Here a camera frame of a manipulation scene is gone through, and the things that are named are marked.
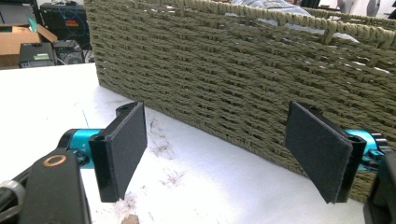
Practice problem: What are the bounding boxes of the green woven basket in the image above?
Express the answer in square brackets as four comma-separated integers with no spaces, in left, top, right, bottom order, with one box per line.
[83,0,396,203]

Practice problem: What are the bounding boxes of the open cardboard box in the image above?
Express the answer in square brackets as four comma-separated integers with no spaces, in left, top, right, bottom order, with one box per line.
[0,24,59,68]

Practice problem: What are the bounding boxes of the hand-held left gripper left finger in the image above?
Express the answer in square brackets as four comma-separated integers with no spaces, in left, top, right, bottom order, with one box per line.
[88,101,149,203]

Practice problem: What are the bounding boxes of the black equipment case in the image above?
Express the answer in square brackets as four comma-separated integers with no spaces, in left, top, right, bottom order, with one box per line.
[39,2,92,48]

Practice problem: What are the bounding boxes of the white foam mat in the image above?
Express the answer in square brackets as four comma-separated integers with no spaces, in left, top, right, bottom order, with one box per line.
[0,63,367,224]

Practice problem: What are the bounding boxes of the black computer tower green label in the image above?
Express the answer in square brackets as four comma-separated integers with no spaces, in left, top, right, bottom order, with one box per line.
[18,42,57,68]

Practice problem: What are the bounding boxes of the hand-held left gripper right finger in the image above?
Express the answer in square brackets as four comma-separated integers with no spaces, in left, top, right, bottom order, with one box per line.
[283,100,368,204]

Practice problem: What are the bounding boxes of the light blue denim shorts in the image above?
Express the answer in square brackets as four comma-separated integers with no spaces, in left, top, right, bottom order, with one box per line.
[232,0,359,43]

